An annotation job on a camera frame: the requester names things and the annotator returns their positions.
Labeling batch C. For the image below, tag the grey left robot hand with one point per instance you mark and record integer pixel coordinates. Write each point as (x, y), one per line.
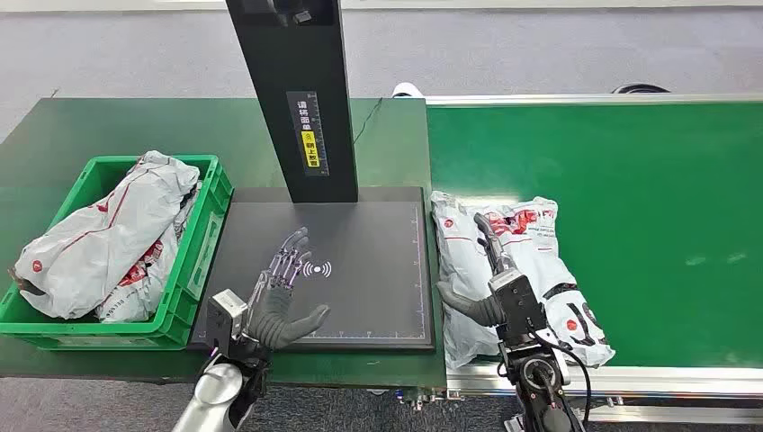
(271, 316)

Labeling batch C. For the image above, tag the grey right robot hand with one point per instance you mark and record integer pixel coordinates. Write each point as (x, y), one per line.
(477, 311)

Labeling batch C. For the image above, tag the grey mailer bag package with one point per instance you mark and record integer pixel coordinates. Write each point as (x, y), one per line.
(548, 262)

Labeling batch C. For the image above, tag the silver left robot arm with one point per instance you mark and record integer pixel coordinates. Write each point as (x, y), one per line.
(214, 387)

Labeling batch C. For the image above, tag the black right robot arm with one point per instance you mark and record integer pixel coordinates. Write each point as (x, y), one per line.
(539, 384)

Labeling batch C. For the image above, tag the green plastic crate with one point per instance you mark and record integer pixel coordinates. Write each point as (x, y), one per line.
(185, 280)

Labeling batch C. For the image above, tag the metal connector fittings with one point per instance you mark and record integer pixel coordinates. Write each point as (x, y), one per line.
(420, 398)

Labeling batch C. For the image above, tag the grey mailer bag red print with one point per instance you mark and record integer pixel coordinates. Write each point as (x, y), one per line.
(143, 271)

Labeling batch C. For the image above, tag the ruler label with yellow sticker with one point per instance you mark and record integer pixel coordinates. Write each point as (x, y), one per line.
(310, 134)

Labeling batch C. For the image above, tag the large grey mailer bag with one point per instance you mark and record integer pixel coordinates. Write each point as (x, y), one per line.
(101, 238)

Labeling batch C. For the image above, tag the small white object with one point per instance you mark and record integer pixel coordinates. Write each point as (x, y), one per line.
(408, 90)

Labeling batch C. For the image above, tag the black scanner column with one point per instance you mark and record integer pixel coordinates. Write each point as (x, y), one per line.
(298, 59)

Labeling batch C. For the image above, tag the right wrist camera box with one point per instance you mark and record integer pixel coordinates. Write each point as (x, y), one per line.
(517, 301)

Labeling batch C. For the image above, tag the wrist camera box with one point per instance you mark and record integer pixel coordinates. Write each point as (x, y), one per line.
(225, 319)
(517, 301)

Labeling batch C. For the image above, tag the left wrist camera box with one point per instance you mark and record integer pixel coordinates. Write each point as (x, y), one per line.
(225, 319)

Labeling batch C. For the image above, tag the black scanner base plate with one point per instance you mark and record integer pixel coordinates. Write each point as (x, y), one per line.
(369, 298)

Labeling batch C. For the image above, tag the aluminium conveyor frame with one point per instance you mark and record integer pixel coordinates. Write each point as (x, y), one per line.
(667, 381)

